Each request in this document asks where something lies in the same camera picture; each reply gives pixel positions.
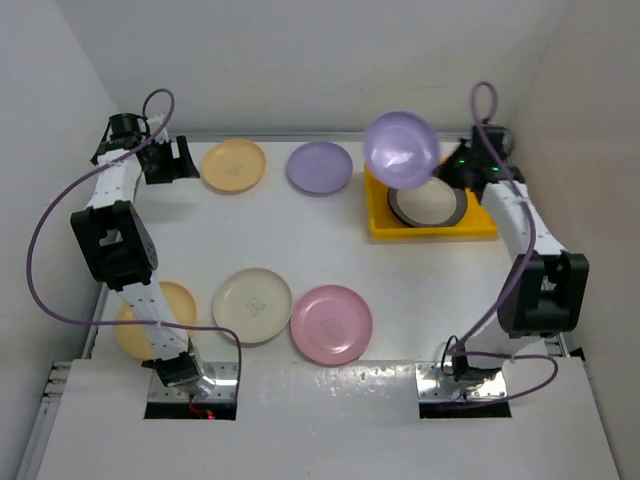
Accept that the dark rimmed plate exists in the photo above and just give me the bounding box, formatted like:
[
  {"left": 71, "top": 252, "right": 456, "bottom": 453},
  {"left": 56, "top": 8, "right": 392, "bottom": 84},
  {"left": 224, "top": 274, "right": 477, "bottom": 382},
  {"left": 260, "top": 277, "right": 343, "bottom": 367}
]
[{"left": 387, "top": 178, "right": 468, "bottom": 228}]

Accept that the purple plate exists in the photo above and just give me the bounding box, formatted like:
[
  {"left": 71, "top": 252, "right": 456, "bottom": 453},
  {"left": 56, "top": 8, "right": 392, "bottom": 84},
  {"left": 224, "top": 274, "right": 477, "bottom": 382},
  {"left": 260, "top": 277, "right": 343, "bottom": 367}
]
[
  {"left": 362, "top": 111, "right": 441, "bottom": 189},
  {"left": 286, "top": 141, "right": 353, "bottom": 195}
]

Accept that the orange plate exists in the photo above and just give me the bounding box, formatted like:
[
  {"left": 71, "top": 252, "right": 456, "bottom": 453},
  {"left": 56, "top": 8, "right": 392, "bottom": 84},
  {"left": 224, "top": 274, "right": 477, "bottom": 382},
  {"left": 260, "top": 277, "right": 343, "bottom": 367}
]
[
  {"left": 115, "top": 281, "right": 197, "bottom": 361},
  {"left": 200, "top": 139, "right": 267, "bottom": 193}
]

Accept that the cream plate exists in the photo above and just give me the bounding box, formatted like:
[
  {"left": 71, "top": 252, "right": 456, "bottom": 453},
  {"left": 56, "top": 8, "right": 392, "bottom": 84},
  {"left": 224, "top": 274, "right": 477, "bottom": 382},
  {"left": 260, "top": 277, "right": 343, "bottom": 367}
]
[{"left": 212, "top": 268, "right": 293, "bottom": 345}]

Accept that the pink plate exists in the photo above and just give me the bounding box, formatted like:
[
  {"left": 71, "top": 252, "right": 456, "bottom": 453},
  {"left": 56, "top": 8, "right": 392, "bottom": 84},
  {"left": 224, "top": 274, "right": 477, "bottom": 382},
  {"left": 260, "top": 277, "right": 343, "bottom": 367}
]
[{"left": 290, "top": 285, "right": 373, "bottom": 366}]

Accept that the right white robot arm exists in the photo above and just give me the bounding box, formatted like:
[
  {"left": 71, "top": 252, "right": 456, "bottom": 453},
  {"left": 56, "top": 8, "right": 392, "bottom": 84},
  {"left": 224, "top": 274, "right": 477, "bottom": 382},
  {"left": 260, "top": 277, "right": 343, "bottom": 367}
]
[{"left": 437, "top": 122, "right": 589, "bottom": 383}]

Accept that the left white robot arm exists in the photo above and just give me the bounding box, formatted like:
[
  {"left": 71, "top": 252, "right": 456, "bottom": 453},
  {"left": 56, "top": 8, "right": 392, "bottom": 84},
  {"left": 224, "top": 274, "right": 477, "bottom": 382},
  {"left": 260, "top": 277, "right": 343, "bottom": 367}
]
[{"left": 71, "top": 113, "right": 202, "bottom": 396}]

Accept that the yellow plastic bin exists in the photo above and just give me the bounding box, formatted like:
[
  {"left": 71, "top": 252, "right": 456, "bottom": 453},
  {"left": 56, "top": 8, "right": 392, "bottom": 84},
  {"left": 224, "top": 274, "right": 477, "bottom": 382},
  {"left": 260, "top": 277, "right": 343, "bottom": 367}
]
[{"left": 364, "top": 167, "right": 498, "bottom": 241}]

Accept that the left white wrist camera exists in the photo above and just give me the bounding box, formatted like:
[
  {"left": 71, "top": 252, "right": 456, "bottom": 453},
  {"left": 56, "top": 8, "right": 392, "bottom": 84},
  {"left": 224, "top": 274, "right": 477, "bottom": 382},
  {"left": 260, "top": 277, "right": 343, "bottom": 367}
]
[{"left": 146, "top": 114, "right": 169, "bottom": 144}]

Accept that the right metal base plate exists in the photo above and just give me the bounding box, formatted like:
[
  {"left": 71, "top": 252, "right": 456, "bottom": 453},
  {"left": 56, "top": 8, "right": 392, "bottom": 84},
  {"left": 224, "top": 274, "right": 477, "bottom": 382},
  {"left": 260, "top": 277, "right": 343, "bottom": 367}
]
[{"left": 414, "top": 362, "right": 507, "bottom": 404}]

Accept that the metal base plate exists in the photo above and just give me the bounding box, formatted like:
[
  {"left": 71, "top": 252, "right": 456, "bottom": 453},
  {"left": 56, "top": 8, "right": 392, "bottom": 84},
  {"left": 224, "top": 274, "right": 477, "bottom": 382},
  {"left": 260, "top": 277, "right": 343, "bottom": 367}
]
[
  {"left": 147, "top": 362, "right": 238, "bottom": 403},
  {"left": 414, "top": 362, "right": 507, "bottom": 404}
]

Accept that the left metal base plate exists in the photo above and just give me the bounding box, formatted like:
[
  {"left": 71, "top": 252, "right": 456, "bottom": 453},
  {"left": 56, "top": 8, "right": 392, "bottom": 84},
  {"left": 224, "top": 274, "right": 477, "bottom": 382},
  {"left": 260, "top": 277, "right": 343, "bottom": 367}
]
[{"left": 147, "top": 362, "right": 238, "bottom": 403}]

